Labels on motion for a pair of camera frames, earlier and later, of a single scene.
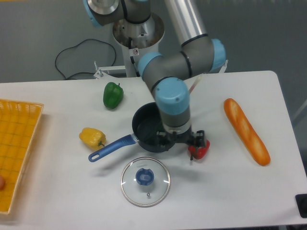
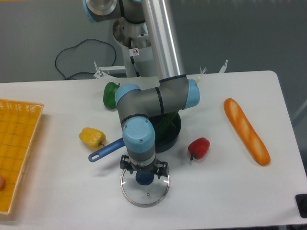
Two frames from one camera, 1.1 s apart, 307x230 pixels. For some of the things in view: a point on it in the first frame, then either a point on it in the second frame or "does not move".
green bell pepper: [112, 95] does not move
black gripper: [163, 139] -> [162, 171]
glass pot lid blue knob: [145, 181] does not move
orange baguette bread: [253, 141] does not move
